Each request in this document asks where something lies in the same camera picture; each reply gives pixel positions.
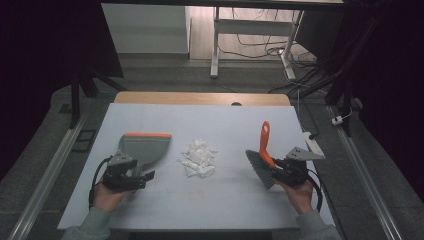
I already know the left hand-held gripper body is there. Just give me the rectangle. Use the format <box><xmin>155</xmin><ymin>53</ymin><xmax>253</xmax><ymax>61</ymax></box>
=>
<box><xmin>102</xmin><ymin>150</ymin><xmax>148</xmax><ymax>192</ymax></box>

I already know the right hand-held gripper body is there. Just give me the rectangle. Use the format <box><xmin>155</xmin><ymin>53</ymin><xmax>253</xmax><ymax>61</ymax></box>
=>
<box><xmin>279</xmin><ymin>146</ymin><xmax>327</xmax><ymax>188</ymax></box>

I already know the orange brush with grey bristles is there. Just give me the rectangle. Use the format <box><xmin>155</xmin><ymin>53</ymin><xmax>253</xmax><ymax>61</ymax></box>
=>
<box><xmin>245</xmin><ymin>120</ymin><xmax>278</xmax><ymax>190</ymax></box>

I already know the grey dustpan with orange edge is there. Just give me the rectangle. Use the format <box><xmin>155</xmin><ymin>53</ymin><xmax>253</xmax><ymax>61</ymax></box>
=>
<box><xmin>118</xmin><ymin>132</ymin><xmax>173</xmax><ymax>178</ymax></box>

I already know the pile of white paper scraps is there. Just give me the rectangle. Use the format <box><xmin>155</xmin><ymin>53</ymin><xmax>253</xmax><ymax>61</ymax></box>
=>
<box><xmin>179</xmin><ymin>139</ymin><xmax>218</xmax><ymax>179</ymax></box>

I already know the person's left hand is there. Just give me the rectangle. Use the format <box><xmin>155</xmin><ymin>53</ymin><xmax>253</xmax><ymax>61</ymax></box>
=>
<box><xmin>92</xmin><ymin>182</ymin><xmax>134</xmax><ymax>213</ymax></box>

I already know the person's right hand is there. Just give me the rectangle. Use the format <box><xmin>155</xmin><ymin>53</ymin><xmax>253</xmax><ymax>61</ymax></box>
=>
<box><xmin>275</xmin><ymin>179</ymin><xmax>316</xmax><ymax>216</ymax></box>

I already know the white power strip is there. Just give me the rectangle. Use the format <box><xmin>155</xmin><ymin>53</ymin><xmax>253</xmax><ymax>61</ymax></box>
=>
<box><xmin>302</xmin><ymin>131</ymin><xmax>326</xmax><ymax>158</ymax></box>

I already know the wooden table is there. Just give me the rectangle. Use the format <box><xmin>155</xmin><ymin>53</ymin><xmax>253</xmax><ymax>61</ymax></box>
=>
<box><xmin>113</xmin><ymin>91</ymin><xmax>292</xmax><ymax>108</ymax></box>

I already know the black metal stand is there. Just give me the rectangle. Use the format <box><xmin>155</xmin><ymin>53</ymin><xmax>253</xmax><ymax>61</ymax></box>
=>
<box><xmin>296</xmin><ymin>13</ymin><xmax>384</xmax><ymax>138</ymax></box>
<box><xmin>68</xmin><ymin>64</ymin><xmax>128</xmax><ymax>130</ymax></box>

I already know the dark curtain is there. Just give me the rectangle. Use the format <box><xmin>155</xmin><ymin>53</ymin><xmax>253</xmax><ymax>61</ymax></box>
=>
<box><xmin>333</xmin><ymin>0</ymin><xmax>424</xmax><ymax>203</ymax></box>
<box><xmin>0</xmin><ymin>0</ymin><xmax>125</xmax><ymax>183</ymax></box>

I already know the white cabinet panel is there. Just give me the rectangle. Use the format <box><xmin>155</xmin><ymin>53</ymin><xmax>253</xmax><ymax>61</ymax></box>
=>
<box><xmin>101</xmin><ymin>3</ymin><xmax>192</xmax><ymax>55</ymax></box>

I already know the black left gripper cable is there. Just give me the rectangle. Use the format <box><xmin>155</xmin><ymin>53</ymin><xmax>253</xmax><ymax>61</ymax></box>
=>
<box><xmin>88</xmin><ymin>155</ymin><xmax>114</xmax><ymax>211</ymax></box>

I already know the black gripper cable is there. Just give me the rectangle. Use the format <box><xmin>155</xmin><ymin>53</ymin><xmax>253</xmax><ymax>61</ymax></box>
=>
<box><xmin>306</xmin><ymin>168</ymin><xmax>324</xmax><ymax>213</ymax></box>
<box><xmin>88</xmin><ymin>155</ymin><xmax>114</xmax><ymax>211</ymax></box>

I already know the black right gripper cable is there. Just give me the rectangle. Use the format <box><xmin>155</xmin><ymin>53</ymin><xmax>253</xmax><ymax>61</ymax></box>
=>
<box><xmin>306</xmin><ymin>168</ymin><xmax>324</xmax><ymax>213</ymax></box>

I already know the black plug with cable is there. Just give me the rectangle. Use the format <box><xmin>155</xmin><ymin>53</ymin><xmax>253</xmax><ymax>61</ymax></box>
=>
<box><xmin>298</xmin><ymin>99</ymin><xmax>320</xmax><ymax>141</ymax></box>

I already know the black floor bracket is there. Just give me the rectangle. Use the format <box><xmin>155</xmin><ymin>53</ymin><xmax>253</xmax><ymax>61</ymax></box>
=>
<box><xmin>71</xmin><ymin>129</ymin><xmax>98</xmax><ymax>154</ymax></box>

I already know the white adapter with cable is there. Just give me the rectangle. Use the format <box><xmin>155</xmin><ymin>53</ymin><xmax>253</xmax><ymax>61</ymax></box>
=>
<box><xmin>331</xmin><ymin>108</ymin><xmax>354</xmax><ymax>126</ymax></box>

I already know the aluminium rail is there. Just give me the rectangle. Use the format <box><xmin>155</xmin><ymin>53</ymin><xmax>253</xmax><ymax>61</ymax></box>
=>
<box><xmin>8</xmin><ymin>112</ymin><xmax>88</xmax><ymax>240</ymax></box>
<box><xmin>327</xmin><ymin>105</ymin><xmax>404</xmax><ymax>240</ymax></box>

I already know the tangle of floor cables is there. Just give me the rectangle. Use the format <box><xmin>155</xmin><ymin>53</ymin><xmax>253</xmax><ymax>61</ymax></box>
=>
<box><xmin>218</xmin><ymin>8</ymin><xmax>321</xmax><ymax>94</ymax></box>

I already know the white desk frame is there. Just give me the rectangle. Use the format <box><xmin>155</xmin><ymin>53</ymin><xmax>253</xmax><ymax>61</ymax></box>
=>
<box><xmin>209</xmin><ymin>6</ymin><xmax>305</xmax><ymax>81</ymax></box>

